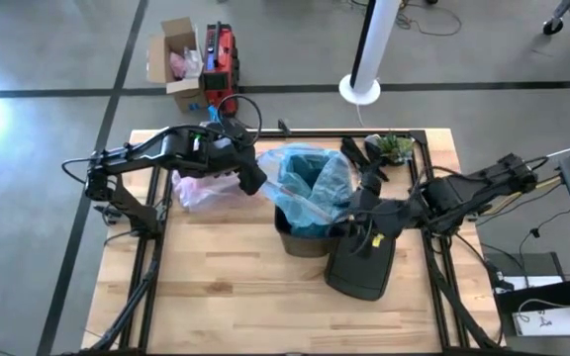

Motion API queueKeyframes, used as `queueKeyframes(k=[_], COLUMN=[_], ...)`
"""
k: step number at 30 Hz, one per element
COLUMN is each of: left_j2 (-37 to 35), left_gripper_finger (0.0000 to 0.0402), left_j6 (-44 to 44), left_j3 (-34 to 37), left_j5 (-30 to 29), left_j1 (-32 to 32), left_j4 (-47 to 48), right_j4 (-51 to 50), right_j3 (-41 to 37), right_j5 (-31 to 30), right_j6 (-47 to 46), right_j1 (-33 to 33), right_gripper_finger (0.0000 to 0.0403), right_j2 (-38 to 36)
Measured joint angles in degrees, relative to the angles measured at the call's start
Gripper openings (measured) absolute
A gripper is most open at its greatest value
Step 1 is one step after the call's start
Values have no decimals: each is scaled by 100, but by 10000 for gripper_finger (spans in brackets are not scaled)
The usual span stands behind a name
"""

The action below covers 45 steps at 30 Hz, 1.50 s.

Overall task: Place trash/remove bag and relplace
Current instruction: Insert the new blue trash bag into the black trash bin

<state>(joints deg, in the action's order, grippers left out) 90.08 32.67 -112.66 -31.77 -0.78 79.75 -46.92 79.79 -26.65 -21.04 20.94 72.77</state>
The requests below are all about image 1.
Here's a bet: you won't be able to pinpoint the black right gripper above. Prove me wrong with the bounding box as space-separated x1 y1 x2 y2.
347 170 426 258

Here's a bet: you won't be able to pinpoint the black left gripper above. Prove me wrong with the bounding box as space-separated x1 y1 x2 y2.
193 121 269 197

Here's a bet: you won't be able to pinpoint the translucent pink trash bag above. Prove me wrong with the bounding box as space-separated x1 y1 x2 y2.
170 104 266 214

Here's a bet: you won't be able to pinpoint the black trash bin lid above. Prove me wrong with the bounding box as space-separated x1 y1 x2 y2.
323 222 398 303

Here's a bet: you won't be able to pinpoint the light blue trash bag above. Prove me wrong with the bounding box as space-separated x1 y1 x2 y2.
256 142 361 239

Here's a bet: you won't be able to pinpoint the black plastic trash bin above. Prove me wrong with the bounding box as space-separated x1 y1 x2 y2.
273 205 346 259

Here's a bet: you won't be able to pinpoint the small potted succulent plant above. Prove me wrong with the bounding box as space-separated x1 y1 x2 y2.
363 129 416 168

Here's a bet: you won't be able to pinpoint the clear plastic bundle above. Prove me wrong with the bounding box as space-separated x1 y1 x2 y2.
183 44 205 78

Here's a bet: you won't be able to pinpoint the red black toolbox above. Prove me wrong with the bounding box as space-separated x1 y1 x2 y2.
200 22 240 119

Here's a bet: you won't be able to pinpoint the pink plastic bundle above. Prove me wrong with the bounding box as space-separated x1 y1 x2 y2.
168 48 188 80

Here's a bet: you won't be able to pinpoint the open cardboard box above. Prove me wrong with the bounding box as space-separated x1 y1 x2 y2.
145 17 207 114

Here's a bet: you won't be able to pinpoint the plain white paper sheet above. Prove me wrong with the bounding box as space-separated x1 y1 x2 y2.
495 274 566 294

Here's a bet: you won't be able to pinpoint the white pole with base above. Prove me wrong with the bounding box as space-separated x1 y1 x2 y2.
337 0 403 107

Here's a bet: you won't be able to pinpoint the black diagonal bar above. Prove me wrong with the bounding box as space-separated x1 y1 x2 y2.
492 276 570 317

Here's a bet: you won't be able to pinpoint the white paper with scribble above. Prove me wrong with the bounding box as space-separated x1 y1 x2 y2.
512 306 570 338

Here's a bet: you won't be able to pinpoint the grey chair leg caster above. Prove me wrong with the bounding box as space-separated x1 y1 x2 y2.
541 0 570 36

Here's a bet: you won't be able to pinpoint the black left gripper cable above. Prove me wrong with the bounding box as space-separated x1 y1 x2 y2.
215 93 264 148

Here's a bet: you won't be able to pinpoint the black aluminium table frame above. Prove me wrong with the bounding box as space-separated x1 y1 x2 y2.
84 118 504 356

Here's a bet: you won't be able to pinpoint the yellow cable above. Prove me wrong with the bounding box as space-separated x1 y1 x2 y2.
492 175 563 214

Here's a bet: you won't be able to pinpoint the tangled coloured cables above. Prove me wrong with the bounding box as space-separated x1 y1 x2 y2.
393 0 464 39

